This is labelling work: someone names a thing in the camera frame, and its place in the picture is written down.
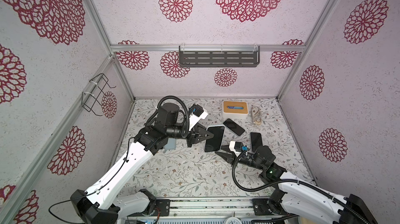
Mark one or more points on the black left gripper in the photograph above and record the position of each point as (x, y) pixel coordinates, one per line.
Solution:
(196, 134)

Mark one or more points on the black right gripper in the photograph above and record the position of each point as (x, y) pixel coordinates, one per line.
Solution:
(234, 157)

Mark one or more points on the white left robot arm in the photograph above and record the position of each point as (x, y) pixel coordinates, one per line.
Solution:
(99, 203)

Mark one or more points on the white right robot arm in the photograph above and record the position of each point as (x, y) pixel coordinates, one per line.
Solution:
(292, 196)

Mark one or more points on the black phone white case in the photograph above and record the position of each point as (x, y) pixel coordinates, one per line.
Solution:
(214, 144)

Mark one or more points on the black phone light blue case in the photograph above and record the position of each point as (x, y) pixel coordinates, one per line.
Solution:
(234, 127)

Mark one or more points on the black phone clear case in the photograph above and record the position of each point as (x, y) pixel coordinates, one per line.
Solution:
(256, 141)

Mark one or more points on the map print glasses case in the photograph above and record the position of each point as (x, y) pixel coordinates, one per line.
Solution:
(256, 115)

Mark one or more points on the white tissue box wooden lid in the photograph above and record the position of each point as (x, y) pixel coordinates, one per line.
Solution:
(235, 110)

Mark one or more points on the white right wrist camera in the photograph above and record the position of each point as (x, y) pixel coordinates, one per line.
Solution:
(237, 147)

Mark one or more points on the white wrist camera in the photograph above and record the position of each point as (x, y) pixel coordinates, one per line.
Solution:
(196, 113)
(237, 147)

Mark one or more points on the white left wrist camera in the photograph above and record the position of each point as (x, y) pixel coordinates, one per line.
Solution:
(196, 113)

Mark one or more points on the grey wall shelf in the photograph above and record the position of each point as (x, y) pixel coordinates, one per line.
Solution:
(218, 59)

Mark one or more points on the black wire wall basket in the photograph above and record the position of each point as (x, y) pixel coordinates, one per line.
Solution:
(100, 100)

